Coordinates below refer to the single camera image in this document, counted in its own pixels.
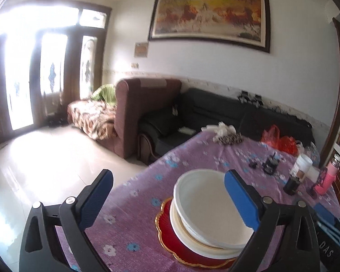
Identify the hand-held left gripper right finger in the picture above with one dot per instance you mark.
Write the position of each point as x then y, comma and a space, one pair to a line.
243, 201

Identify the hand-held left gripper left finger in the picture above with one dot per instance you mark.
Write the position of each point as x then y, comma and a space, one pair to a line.
95, 201

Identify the black charger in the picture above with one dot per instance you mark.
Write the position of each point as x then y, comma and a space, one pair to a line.
257, 100
244, 96

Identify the large cream bowl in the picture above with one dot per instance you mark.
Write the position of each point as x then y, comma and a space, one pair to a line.
177, 232

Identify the pink thermos bottle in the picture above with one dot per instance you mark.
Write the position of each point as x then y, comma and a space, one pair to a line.
327, 178

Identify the black sofa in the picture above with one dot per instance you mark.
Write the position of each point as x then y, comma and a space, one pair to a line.
215, 110

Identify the green cloth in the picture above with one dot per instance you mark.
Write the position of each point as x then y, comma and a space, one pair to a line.
106, 93

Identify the brown armchair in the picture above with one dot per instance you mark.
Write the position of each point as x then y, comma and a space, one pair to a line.
138, 113

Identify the black motor device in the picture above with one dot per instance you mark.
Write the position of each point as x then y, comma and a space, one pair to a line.
272, 164

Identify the red gold-rimmed plate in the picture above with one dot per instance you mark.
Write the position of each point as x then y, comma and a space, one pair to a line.
167, 232

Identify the printed brown blanket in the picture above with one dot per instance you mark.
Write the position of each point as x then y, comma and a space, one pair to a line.
93, 119

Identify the wooden glass door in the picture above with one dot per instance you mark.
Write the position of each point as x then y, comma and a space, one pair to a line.
70, 76

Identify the framed horse painting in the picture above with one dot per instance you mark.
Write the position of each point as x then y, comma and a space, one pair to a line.
209, 17

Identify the white plastic jar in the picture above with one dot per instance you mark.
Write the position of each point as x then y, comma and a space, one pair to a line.
303, 164

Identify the small wall plaque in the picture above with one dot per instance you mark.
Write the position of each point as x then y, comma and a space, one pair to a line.
141, 50

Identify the red plastic bag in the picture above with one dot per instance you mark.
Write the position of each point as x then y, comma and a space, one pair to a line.
277, 140

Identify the purple floral tablecloth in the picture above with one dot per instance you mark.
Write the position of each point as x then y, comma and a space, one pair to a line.
147, 192

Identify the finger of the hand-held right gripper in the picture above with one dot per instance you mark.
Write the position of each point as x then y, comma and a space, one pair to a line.
325, 215

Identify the wall socket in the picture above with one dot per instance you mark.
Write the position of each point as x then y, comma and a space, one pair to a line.
135, 65

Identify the dark brown jar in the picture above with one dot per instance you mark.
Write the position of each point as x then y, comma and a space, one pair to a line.
291, 185

